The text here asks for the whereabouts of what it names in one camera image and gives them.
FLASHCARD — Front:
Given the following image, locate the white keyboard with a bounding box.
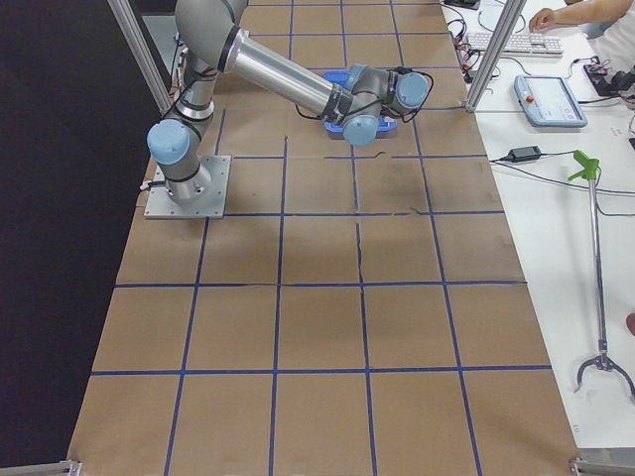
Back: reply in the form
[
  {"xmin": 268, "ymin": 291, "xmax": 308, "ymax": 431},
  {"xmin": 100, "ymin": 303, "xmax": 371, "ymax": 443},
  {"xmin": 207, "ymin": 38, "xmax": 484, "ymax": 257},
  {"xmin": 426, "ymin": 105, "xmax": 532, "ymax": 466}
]
[{"xmin": 466, "ymin": 32, "xmax": 564, "ymax": 57}]

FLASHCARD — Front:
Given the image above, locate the green handled reacher grabber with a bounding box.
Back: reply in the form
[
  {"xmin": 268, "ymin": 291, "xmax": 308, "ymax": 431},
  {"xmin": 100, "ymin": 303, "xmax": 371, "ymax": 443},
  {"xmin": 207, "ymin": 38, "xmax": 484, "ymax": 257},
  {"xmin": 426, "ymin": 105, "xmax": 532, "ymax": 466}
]
[{"xmin": 568, "ymin": 150, "xmax": 634, "ymax": 401}]

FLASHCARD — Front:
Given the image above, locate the aluminium frame post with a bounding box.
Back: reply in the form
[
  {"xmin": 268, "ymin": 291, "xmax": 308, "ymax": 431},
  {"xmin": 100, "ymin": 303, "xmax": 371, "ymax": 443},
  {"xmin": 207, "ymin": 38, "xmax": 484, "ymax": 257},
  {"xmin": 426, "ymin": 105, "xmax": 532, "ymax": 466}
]
[{"xmin": 464, "ymin": 0, "xmax": 526, "ymax": 113}]

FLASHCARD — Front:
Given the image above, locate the person forearm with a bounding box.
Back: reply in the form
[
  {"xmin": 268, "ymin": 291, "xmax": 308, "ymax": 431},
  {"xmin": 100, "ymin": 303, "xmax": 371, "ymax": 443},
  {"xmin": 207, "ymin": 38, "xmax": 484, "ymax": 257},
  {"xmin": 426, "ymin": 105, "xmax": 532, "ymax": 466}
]
[{"xmin": 555, "ymin": 0, "xmax": 630, "ymax": 26}]

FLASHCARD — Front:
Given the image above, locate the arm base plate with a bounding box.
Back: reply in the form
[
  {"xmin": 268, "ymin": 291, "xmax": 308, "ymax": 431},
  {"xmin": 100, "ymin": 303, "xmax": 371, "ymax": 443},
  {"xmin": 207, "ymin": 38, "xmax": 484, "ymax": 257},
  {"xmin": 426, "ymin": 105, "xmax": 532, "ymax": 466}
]
[{"xmin": 144, "ymin": 156, "xmax": 231, "ymax": 219}]

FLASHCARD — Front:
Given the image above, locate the person hand on keyboard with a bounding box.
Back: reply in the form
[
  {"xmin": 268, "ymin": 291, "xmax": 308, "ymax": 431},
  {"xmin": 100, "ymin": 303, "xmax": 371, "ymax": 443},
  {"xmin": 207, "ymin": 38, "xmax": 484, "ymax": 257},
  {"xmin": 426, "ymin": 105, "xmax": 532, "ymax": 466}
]
[{"xmin": 528, "ymin": 8, "xmax": 558, "ymax": 32}]

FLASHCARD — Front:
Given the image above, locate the blue plastic tray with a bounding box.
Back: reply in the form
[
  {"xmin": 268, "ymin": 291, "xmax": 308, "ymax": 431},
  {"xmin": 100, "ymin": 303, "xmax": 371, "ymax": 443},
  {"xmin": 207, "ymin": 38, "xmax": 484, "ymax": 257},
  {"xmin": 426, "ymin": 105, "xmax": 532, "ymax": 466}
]
[{"xmin": 322, "ymin": 69, "xmax": 398, "ymax": 140}]

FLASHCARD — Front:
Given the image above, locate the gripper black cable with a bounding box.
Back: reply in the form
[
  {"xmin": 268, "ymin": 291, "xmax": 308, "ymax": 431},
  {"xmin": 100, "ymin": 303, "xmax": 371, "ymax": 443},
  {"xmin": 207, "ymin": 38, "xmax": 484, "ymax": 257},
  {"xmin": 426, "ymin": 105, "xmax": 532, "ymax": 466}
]
[{"xmin": 394, "ymin": 66, "xmax": 434, "ymax": 125}]

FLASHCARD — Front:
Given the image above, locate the black power adapter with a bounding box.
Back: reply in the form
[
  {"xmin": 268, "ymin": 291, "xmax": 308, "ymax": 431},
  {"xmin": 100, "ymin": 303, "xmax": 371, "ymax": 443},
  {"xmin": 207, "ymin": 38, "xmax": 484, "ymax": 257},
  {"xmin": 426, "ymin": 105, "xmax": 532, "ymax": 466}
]
[{"xmin": 507, "ymin": 146, "xmax": 543, "ymax": 163}]

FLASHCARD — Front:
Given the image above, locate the teach pendant tablet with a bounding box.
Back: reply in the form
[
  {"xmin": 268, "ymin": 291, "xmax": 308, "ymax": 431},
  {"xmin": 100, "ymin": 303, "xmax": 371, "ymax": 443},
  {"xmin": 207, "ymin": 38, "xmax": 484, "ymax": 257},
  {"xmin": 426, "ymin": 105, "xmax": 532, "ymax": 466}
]
[{"xmin": 514, "ymin": 75, "xmax": 587, "ymax": 129}]

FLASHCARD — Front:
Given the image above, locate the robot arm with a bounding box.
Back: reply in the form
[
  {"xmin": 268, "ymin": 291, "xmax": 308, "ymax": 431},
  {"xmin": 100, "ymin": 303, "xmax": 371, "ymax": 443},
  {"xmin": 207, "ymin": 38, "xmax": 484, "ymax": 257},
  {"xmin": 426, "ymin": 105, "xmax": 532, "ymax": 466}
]
[{"xmin": 147, "ymin": 1, "xmax": 434, "ymax": 217}]

